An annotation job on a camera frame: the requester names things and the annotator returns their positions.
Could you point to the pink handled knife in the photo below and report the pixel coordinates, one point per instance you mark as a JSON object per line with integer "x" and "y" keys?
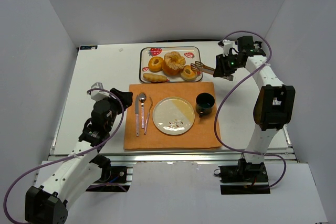
{"x": 136, "y": 109}

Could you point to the strawberry pattern tray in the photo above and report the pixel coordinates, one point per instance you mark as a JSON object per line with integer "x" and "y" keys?
{"x": 190, "y": 53}

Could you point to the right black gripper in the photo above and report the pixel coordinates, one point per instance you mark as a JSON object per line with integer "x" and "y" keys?
{"x": 220, "y": 67}

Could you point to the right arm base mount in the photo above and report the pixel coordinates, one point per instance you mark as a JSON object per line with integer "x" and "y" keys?
{"x": 235, "y": 181}

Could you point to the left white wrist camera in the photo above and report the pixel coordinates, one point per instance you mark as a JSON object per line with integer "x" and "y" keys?
{"x": 98, "y": 94}

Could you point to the cream two-tone plate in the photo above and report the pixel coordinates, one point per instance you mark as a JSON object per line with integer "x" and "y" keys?
{"x": 173, "y": 116}

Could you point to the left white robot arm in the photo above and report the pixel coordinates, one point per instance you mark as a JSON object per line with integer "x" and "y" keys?
{"x": 52, "y": 200}

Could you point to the pale bagel bread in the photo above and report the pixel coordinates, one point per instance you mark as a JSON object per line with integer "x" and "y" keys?
{"x": 188, "y": 74}

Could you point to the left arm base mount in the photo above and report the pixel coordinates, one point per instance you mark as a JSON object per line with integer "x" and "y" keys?
{"x": 119, "y": 181}

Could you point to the pink handled fork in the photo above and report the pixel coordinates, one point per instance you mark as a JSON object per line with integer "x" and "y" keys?
{"x": 148, "y": 116}

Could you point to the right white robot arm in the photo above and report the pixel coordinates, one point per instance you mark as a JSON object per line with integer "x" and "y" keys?
{"x": 274, "y": 104}

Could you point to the left corner blue label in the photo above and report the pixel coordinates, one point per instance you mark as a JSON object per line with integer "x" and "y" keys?
{"x": 88, "y": 47}

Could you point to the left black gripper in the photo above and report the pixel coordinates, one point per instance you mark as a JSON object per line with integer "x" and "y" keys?
{"x": 115, "y": 99}

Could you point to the pink handled spoon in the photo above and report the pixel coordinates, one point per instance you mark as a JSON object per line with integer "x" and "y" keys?
{"x": 142, "y": 99}

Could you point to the metal tongs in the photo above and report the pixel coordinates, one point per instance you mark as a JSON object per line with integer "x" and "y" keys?
{"x": 200, "y": 67}

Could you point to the orange cloth placemat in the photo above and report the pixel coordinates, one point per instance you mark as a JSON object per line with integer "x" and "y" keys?
{"x": 202, "y": 135}

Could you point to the dark green mug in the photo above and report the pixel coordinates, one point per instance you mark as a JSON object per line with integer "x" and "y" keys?
{"x": 204, "y": 104}

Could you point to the glazed ring donut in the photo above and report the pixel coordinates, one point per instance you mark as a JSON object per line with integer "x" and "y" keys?
{"x": 155, "y": 64}

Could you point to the large sugared crown bun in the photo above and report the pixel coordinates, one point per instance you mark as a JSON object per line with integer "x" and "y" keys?
{"x": 173, "y": 63}

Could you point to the twisted bread stick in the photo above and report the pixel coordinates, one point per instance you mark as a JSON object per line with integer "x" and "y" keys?
{"x": 155, "y": 78}

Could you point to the aluminium table frame rail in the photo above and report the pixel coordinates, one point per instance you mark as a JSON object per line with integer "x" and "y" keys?
{"x": 117, "y": 66}

